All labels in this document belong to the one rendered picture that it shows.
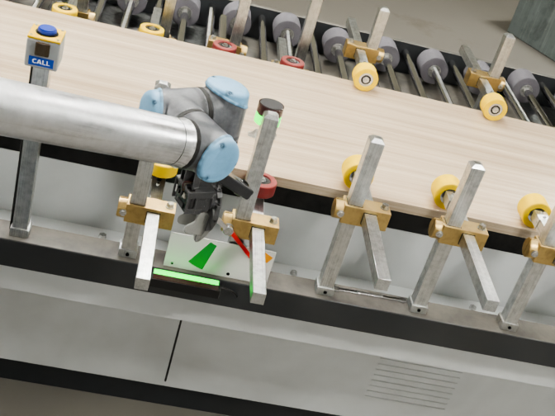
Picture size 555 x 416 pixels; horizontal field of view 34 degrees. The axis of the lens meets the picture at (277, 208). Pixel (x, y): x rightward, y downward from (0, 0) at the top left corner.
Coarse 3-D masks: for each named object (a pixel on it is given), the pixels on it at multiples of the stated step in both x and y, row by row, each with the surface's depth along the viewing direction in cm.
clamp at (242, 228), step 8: (224, 216) 216; (232, 216) 217; (256, 216) 219; (264, 216) 220; (232, 224) 216; (240, 224) 216; (248, 224) 216; (256, 224) 216; (264, 224) 217; (272, 224) 218; (240, 232) 217; (248, 232) 217; (264, 232) 217; (272, 232) 218; (264, 240) 219; (272, 240) 219
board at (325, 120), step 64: (0, 0) 281; (0, 64) 245; (64, 64) 255; (128, 64) 266; (192, 64) 278; (256, 64) 290; (256, 128) 252; (320, 128) 263; (384, 128) 274; (448, 128) 287; (512, 128) 301; (320, 192) 235; (384, 192) 240; (512, 192) 260
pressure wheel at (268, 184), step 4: (264, 176) 230; (268, 176) 230; (272, 176) 230; (264, 180) 228; (268, 180) 228; (272, 180) 228; (264, 184) 226; (268, 184) 226; (272, 184) 227; (276, 184) 227; (260, 188) 224; (264, 188) 225; (268, 188) 225; (272, 188) 226; (260, 192) 225; (264, 192) 225; (268, 192) 226; (272, 192) 227; (260, 196) 226; (264, 196) 226; (268, 196) 227
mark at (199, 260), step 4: (208, 244) 219; (212, 244) 219; (204, 248) 219; (208, 248) 219; (212, 248) 219; (200, 252) 220; (204, 252) 220; (208, 252) 220; (212, 252) 220; (196, 256) 221; (200, 256) 221; (204, 256) 221; (208, 256) 221; (192, 260) 221; (196, 260) 221; (200, 260) 221; (204, 260) 221; (192, 264) 222; (196, 264) 222; (200, 264) 222; (204, 264) 222; (200, 268) 222
